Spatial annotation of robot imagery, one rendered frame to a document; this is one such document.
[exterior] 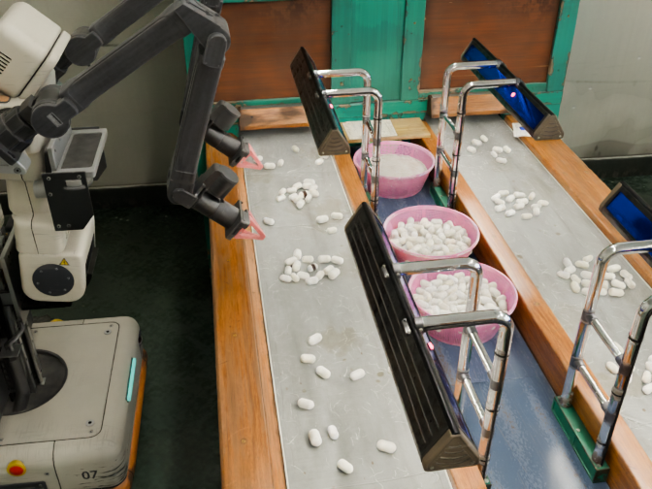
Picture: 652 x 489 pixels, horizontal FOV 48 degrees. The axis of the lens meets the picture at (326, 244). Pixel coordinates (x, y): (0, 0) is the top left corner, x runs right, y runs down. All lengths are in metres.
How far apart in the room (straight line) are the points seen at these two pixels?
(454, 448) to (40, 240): 1.26
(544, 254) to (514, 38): 0.95
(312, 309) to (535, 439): 0.59
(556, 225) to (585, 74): 1.75
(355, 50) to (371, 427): 1.45
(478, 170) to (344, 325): 0.91
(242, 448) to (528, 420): 0.62
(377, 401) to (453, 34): 1.48
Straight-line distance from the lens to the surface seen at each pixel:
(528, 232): 2.14
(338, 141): 1.80
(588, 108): 3.93
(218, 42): 1.53
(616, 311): 1.91
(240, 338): 1.67
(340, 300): 1.81
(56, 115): 1.62
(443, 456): 1.04
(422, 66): 2.65
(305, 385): 1.59
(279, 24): 2.51
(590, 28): 3.77
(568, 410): 1.65
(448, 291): 1.86
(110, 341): 2.49
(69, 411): 2.29
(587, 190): 2.36
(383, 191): 2.34
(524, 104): 2.06
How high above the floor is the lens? 1.85
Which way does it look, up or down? 34 degrees down
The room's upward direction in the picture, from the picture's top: straight up
